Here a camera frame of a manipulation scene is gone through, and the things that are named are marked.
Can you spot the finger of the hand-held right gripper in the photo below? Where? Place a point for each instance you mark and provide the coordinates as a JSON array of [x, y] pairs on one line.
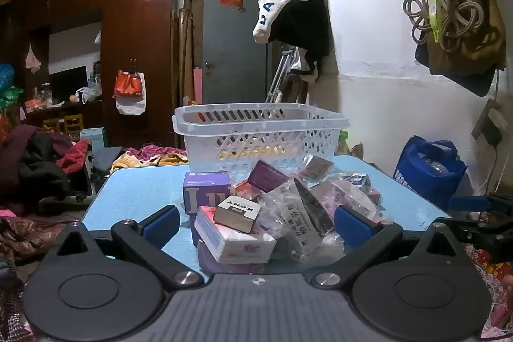
[[481, 236], [473, 203]]

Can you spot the metal crutches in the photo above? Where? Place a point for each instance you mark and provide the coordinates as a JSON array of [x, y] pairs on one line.
[[280, 73]]

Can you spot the yellow stools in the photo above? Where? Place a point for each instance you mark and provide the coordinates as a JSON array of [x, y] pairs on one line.
[[66, 125]]

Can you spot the dark purple box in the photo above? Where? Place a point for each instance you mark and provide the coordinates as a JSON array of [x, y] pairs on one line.
[[266, 175]]

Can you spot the clear plastic basket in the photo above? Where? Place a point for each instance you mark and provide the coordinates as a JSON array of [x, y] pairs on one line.
[[260, 125]]

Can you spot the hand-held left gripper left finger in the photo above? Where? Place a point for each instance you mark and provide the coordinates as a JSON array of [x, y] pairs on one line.
[[162, 226]]

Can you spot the small white hanging bag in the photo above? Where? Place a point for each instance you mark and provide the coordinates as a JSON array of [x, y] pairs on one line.
[[33, 61]]

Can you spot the clear printed plastic bag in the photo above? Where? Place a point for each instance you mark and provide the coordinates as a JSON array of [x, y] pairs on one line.
[[296, 221]]

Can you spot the purple tissue pack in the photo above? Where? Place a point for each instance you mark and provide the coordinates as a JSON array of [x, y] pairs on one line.
[[224, 268]]

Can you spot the small red packet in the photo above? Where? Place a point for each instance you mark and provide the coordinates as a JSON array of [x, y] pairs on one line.
[[247, 190]]

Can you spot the wall power adapter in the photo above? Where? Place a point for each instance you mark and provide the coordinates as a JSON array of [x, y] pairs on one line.
[[492, 125]]

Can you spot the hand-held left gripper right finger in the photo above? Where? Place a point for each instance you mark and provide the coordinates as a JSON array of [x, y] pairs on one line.
[[353, 226]]

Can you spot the red white tissue pack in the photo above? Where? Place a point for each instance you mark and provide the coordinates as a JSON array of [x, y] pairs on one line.
[[234, 246]]

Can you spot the white knotted plastic bag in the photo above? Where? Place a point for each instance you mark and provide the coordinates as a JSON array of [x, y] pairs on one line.
[[89, 93]]

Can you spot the teal box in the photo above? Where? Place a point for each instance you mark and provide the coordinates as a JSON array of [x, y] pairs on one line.
[[94, 139]]

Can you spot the white cigarette box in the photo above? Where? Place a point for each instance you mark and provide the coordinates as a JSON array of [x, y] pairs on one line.
[[236, 213]]

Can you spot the dark brown wooden wardrobe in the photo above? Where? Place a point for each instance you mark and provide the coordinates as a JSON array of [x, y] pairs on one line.
[[136, 37]]

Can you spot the small silver blue box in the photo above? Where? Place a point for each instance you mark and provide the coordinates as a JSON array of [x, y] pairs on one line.
[[358, 181]]

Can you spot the pile of dark clothes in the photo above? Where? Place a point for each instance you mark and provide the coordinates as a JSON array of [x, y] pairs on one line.
[[36, 161]]

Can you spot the yellow cloth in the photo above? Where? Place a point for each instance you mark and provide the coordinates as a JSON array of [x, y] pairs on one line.
[[132, 161]]

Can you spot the pink plastic packet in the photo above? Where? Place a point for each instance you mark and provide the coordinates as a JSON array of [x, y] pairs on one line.
[[326, 197]]

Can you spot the brown snack packet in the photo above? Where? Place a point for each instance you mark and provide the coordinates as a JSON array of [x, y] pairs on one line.
[[319, 166]]

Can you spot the red patterned cloth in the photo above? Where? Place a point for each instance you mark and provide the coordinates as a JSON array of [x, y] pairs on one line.
[[495, 278]]

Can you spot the grey metal door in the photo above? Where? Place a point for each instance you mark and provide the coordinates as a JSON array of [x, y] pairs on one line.
[[232, 45]]

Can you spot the orange white plastic bag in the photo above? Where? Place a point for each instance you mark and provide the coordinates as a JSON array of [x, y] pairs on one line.
[[129, 91]]

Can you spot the olive brown hanging bag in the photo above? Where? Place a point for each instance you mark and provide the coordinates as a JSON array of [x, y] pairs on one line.
[[481, 57]]

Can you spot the pink board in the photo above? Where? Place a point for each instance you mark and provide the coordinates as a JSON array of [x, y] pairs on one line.
[[197, 85]]

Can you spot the black monitor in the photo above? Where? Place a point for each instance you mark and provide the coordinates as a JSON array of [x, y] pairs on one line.
[[68, 82]]

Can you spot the blue shopping bag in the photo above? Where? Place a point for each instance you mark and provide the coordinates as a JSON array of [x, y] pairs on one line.
[[431, 169]]

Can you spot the wooden poles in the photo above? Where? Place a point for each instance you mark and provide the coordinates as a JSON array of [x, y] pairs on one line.
[[185, 45]]

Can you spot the white and black jacket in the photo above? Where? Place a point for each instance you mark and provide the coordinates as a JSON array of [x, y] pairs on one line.
[[296, 17]]

